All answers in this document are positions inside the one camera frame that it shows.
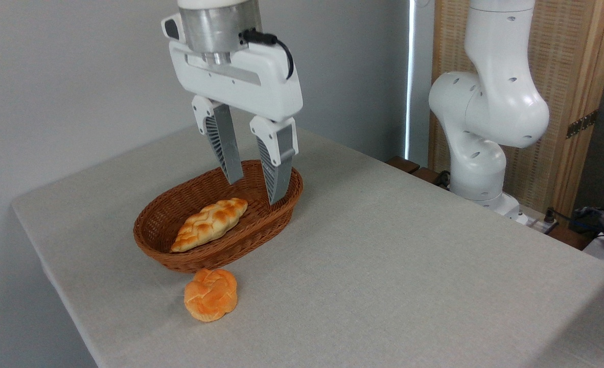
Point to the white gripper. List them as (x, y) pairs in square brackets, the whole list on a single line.
[(251, 82)]

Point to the round braided bread bun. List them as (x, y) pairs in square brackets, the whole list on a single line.
[(211, 296)]

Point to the long braided bread loaf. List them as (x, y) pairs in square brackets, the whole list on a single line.
[(207, 225)]

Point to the brown wicker basket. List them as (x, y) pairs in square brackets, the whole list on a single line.
[(179, 214)]

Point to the grey tablecloth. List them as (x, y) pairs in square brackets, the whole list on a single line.
[(384, 276)]

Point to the black power plug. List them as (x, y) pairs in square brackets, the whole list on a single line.
[(548, 219)]

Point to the metal screen hinge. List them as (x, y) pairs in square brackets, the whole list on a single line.
[(582, 123)]

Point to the wooden woven folding screen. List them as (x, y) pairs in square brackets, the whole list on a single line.
[(570, 61)]

